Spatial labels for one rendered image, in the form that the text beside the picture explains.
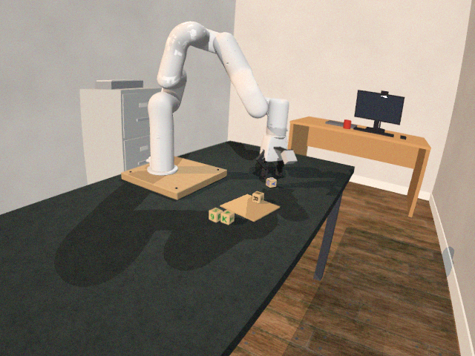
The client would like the tan square mat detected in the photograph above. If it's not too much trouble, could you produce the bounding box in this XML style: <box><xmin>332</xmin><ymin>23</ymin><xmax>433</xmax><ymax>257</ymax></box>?
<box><xmin>220</xmin><ymin>194</ymin><xmax>280</xmax><ymax>222</ymax></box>

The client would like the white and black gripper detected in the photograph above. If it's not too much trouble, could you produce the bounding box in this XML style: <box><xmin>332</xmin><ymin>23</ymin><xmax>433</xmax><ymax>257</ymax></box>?
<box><xmin>256</xmin><ymin>133</ymin><xmax>287</xmax><ymax>179</ymax></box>

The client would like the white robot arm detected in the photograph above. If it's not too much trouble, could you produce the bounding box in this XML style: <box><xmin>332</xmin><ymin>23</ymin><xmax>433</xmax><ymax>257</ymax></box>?
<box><xmin>146</xmin><ymin>22</ymin><xmax>289</xmax><ymax>176</ymax></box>

